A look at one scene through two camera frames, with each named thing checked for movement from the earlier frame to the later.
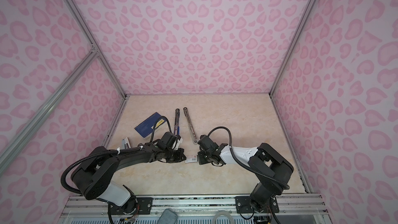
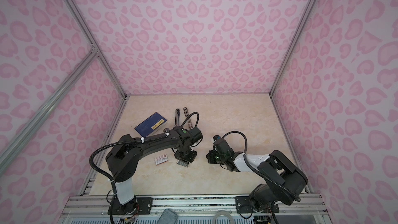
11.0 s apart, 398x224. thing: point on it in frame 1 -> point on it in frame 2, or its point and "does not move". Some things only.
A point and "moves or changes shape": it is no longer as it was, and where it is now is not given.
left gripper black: [180, 157] -> [190, 159]
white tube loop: [223, 212] does not move
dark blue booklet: [146, 128] does not move
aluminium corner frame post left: [96, 45] does not move
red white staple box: [191, 158] moves or changes shape
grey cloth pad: [167, 217] does not move
